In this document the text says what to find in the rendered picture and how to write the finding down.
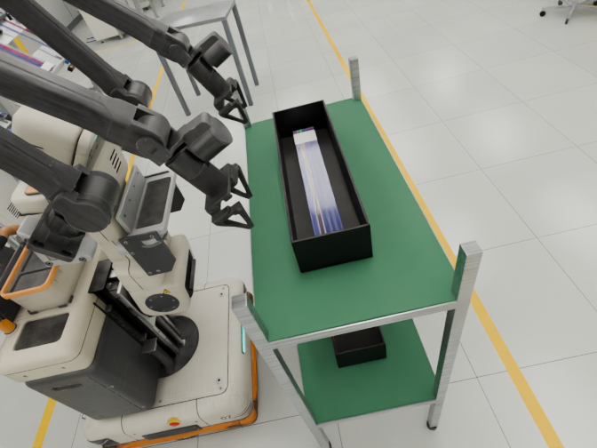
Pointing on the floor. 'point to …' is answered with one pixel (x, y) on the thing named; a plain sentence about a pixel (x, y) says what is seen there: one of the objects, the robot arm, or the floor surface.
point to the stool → (570, 7)
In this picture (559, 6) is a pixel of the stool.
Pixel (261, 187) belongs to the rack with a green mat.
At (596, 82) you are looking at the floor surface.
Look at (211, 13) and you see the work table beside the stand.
